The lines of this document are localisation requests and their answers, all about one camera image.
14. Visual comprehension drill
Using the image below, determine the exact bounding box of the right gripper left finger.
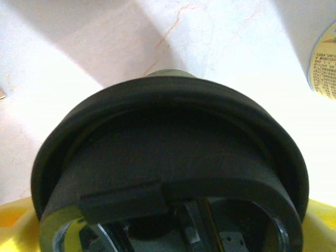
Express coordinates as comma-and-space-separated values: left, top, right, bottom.
0, 199, 43, 252

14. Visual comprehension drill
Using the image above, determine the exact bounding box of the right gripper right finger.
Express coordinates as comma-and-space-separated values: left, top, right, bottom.
301, 198, 336, 252

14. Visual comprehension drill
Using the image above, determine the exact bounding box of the black plastic cup lid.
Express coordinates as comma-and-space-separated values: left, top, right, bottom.
30, 75, 310, 252

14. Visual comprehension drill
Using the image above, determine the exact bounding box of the green paper cup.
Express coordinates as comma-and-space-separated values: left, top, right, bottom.
145, 68, 200, 79

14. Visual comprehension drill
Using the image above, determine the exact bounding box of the round printed can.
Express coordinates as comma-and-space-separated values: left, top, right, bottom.
306, 19, 336, 102

